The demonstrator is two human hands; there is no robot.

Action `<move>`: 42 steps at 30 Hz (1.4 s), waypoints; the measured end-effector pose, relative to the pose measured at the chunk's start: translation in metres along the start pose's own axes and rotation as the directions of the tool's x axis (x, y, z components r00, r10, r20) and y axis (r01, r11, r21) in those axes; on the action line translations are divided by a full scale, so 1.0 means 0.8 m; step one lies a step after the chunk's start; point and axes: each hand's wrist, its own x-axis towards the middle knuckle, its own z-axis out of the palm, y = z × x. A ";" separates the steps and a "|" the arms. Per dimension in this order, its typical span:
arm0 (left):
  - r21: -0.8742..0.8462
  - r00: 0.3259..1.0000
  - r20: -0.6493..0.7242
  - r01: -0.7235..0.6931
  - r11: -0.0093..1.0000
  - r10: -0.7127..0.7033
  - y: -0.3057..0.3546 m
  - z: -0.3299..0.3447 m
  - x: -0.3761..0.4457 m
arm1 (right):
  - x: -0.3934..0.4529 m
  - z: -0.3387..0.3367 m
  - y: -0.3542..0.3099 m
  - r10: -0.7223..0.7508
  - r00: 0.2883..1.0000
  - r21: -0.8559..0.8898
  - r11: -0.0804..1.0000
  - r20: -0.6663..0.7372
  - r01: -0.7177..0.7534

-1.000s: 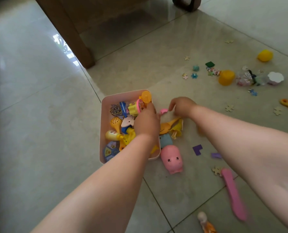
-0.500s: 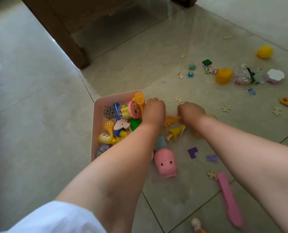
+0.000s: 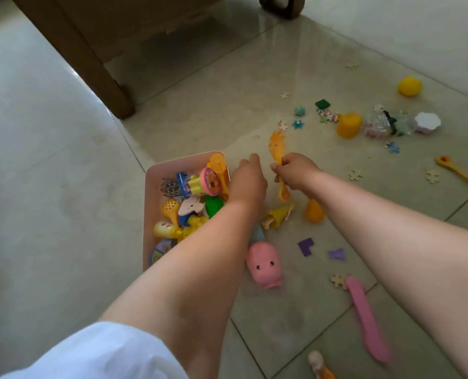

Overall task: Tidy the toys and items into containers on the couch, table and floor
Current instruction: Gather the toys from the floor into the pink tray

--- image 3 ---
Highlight yellow toy cup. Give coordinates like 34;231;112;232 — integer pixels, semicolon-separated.
335;112;363;139

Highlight pink plastic toy tray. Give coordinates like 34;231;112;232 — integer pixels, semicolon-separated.
142;150;231;273

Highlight clear bag of trinkets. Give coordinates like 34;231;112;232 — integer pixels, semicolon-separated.
364;110;396;139

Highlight dark wooden furniture foot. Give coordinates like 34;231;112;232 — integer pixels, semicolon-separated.
259;0;307;19

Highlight yellow toy ladle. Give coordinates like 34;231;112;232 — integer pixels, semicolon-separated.
435;155;468;210

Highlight purple angled piece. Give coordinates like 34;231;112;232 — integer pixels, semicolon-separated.
297;237;315;257

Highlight pink toy stick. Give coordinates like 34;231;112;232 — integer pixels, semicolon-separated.
344;275;392;364

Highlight striped card gold pins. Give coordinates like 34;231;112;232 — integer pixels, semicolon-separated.
161;177;184;202

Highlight yellow round toy fruit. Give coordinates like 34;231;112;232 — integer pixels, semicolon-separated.
396;76;423;97

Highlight green bumpy toy vegetable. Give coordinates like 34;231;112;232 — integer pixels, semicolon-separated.
204;195;225;220

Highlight person's right hand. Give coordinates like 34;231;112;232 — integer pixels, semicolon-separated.
270;152;322;192

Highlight orange toy pasta fork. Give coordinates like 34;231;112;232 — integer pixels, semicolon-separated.
268;129;291;203

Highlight person's right forearm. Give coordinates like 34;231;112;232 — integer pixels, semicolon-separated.
303;169;468;379

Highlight person's left forearm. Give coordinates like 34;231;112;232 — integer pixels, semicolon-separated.
99;201;266;379

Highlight person's left hand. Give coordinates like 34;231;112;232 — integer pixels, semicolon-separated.
228;153;268;208

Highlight pink round toy animal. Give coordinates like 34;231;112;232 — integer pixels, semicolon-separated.
245;241;283;290

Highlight light blue toy cup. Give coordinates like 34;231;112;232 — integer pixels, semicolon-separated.
249;224;266;245

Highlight pale animal shaped toy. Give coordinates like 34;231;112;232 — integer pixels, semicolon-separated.
177;195;205;217

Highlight person's white sleeve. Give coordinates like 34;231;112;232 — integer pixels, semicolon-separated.
0;321;189;379

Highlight blue plastic toy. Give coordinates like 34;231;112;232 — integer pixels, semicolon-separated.
177;172;191;198

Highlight small orange figurine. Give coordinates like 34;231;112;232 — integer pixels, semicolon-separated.
308;350;337;379

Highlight white scalloped toy cup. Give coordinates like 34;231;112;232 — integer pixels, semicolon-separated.
414;112;442;135

